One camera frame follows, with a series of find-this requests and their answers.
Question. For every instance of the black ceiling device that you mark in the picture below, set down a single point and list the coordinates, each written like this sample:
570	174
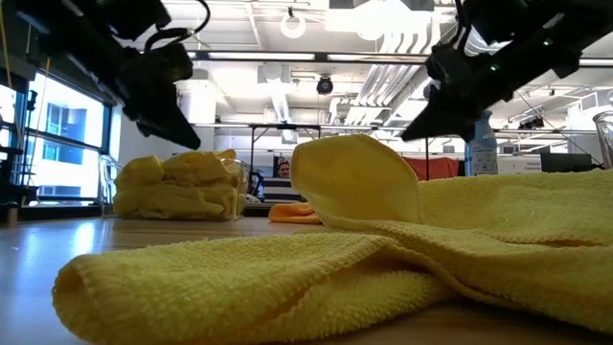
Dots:
531	123

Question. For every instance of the white labelled box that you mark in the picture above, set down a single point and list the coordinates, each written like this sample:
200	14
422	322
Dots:
519	165

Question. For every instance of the red fabric panel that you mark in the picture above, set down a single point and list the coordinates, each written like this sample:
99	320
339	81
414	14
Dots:
436	168

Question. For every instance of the black background desk frame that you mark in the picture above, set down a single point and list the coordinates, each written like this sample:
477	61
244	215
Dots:
287	126

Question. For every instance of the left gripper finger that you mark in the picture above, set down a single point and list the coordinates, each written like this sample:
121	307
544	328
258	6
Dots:
170	124

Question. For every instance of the black monitor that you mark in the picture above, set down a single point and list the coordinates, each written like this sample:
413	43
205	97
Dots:
567	163

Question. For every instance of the person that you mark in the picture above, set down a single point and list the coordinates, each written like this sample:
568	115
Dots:
283	170

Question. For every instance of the long ceiling light bar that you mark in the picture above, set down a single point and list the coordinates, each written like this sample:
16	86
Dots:
263	56

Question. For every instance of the blue spray bottle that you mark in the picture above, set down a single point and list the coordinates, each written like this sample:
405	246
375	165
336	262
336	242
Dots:
481	158

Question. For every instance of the clear plastic basket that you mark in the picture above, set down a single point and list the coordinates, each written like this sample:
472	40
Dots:
606	139
106	182

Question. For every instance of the black ceiling camera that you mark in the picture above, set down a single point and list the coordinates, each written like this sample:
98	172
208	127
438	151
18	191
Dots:
324	85

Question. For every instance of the orange microfiber towel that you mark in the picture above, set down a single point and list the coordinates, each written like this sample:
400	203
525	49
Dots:
292	214

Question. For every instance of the black framed window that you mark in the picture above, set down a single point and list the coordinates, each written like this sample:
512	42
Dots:
67	144

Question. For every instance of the white round ceiling fixture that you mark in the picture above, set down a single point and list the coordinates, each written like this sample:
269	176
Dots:
282	29

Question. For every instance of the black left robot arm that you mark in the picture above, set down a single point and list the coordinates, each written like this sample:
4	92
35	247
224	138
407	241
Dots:
72	38

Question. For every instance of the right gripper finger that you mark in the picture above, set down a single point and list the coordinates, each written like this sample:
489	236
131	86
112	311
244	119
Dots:
445	120

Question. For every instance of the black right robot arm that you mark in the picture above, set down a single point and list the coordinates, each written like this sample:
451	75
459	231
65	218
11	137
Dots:
551	43

